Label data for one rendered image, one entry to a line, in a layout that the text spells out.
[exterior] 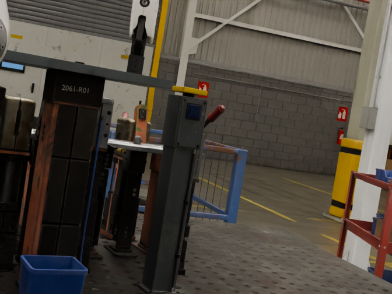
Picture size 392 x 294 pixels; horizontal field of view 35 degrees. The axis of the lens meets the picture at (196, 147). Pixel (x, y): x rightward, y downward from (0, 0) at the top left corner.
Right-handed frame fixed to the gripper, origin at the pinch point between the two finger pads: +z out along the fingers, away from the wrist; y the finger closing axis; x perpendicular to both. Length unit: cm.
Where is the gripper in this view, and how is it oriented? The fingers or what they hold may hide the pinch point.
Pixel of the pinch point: (135, 65)
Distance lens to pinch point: 131.8
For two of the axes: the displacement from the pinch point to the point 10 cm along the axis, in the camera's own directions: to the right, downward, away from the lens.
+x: -9.8, -1.5, -0.9
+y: -0.8, -0.7, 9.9
